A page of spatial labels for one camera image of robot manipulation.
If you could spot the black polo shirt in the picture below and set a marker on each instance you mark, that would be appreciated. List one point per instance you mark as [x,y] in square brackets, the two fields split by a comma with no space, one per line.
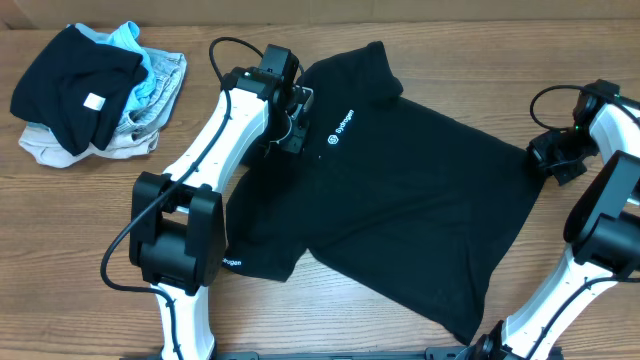
[404,200]

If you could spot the folded black garment on pile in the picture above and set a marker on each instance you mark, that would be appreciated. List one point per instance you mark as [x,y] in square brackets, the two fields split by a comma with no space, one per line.
[77,89]

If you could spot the light denim jeans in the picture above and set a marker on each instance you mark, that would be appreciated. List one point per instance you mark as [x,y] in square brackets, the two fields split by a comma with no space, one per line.
[151,102]

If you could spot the light blue garment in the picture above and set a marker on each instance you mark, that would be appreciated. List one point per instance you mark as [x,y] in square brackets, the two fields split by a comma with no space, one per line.
[124,39]

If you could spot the beige folded garment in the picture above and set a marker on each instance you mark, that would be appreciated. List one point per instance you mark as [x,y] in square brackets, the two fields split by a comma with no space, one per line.
[46,150]

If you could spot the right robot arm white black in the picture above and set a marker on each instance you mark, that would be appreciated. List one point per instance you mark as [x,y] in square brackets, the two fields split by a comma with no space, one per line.
[602,239]

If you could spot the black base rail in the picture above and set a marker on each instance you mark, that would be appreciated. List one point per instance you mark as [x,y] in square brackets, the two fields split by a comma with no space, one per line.
[433,353]

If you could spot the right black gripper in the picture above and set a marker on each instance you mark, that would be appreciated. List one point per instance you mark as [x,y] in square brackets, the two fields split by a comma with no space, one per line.
[550,156]

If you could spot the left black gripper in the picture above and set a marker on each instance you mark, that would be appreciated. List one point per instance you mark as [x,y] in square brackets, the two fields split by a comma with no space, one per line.
[295,134]

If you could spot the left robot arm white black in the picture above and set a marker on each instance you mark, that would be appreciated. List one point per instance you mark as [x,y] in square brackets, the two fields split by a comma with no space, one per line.
[176,233]

